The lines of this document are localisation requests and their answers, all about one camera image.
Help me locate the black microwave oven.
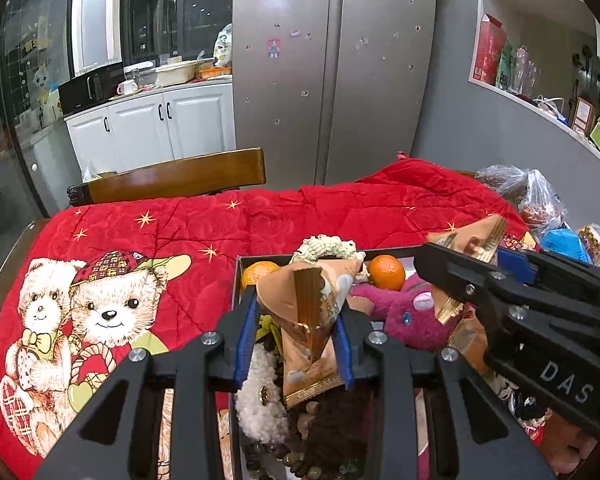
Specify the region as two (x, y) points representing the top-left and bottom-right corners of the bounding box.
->
(57, 62), (126, 116)

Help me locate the wooden bead bracelet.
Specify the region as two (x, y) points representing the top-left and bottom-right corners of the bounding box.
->
(242, 440), (361, 480)

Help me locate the white cable bundle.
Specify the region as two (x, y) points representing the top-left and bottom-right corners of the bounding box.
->
(532, 95), (568, 116)

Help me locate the silver double-door refrigerator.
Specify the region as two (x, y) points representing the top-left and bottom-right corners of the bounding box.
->
(232, 0), (438, 186)

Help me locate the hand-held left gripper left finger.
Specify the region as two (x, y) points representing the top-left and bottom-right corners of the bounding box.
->
(32, 285), (261, 480)

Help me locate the pink plush bear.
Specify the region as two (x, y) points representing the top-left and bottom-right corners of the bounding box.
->
(350, 275), (476, 353)

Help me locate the mandarin orange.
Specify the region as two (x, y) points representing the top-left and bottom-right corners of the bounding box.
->
(241, 261), (281, 296)
(368, 255), (406, 292)

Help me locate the white fluffy plush toy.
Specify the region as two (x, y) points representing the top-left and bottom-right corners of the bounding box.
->
(235, 342), (291, 446)

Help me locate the green box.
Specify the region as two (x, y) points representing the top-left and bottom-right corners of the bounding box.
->
(496, 40), (515, 90)

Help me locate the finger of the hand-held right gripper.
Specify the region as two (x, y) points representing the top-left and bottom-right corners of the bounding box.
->
(412, 242), (531, 331)
(497, 249), (600, 311)

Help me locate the clear glass vase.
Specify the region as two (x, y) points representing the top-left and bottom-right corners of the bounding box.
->
(510, 46), (541, 96)

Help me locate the glass sliding door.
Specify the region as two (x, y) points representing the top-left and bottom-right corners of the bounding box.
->
(0, 0), (78, 221)

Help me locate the white kitchen cabinet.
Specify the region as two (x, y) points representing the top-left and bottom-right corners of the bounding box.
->
(64, 82), (236, 176)

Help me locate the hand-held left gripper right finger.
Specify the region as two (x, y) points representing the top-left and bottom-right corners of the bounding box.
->
(332, 300), (556, 480)

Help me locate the green black hair tie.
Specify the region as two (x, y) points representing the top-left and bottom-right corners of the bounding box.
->
(257, 315), (281, 346)

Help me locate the red bear-print blanket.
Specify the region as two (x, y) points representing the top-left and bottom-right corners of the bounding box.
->
(0, 157), (541, 480)

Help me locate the black cardboard box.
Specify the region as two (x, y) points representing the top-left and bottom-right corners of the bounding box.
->
(230, 245), (431, 480)

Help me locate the brown curly plush toy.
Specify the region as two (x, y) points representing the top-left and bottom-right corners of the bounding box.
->
(300, 385), (376, 471)

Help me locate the printed plastic bag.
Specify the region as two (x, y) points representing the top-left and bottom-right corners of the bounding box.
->
(212, 24), (234, 68)

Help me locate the blue plastic packet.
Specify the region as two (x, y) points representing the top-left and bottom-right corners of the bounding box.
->
(539, 228), (593, 263)

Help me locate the dark glass window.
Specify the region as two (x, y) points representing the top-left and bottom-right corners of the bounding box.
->
(119, 0), (236, 68)

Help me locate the cream plastic basin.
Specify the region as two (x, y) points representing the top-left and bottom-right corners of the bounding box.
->
(155, 60), (198, 86)

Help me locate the red gift box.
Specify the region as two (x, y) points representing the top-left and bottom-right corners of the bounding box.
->
(472, 14), (507, 86)

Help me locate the clear bag of dark food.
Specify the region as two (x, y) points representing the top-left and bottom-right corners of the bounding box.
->
(475, 164), (568, 231)

